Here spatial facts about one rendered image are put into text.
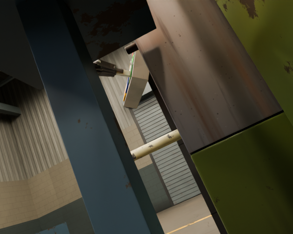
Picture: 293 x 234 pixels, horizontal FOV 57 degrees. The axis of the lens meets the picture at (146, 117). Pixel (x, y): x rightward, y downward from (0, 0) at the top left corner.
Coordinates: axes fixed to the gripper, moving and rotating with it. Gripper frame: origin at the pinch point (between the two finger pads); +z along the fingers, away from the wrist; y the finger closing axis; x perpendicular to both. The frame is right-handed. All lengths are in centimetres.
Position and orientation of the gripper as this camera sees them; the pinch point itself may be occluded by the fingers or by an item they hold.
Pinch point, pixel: (123, 72)
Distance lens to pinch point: 136.7
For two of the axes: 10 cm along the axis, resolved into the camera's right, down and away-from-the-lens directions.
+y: 1.9, -3.8, -9.0
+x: 1.0, -9.1, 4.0
